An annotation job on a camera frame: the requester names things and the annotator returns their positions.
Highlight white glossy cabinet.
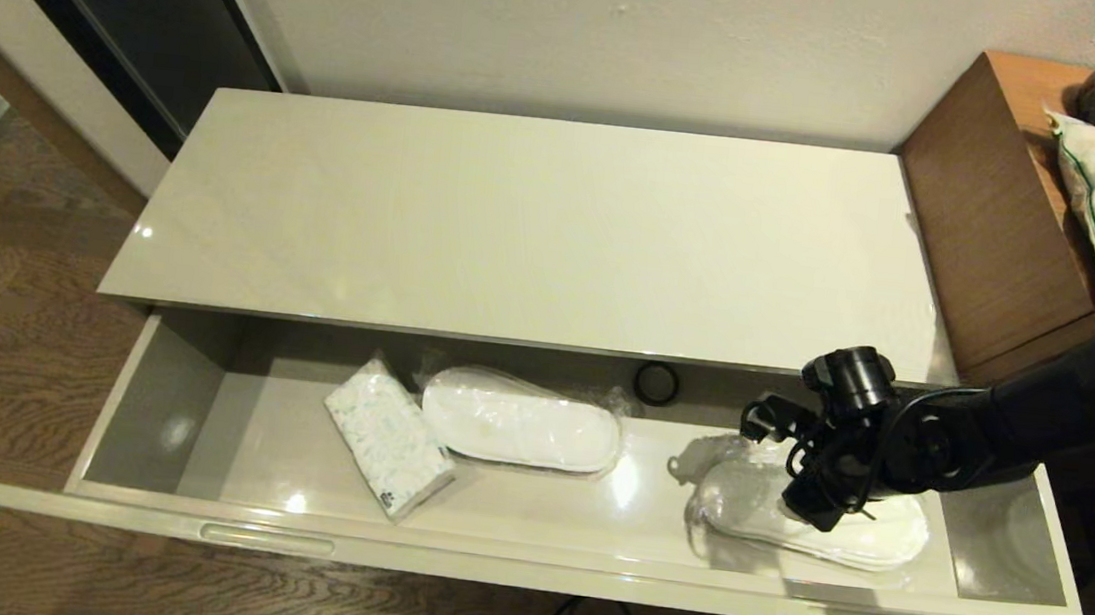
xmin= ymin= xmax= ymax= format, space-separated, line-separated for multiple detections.
xmin=96 ymin=77 xmax=982 ymax=389

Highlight brown wooden side table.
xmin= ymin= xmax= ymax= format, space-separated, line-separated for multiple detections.
xmin=877 ymin=43 xmax=1095 ymax=397

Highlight white slippers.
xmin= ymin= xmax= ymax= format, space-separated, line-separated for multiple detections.
xmin=407 ymin=360 xmax=637 ymax=482
xmin=659 ymin=428 xmax=938 ymax=587

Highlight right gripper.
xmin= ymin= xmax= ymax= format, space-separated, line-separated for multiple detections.
xmin=777 ymin=439 xmax=888 ymax=539

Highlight white cabinet drawer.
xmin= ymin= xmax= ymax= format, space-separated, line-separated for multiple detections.
xmin=0 ymin=290 xmax=1095 ymax=615

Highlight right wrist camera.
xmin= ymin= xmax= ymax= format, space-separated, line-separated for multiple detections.
xmin=738 ymin=391 xmax=817 ymax=450

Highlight white patterned tissue pack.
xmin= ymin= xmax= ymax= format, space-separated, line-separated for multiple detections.
xmin=314 ymin=355 xmax=467 ymax=527

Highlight black round cable grommet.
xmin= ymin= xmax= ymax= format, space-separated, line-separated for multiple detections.
xmin=632 ymin=360 xmax=683 ymax=408

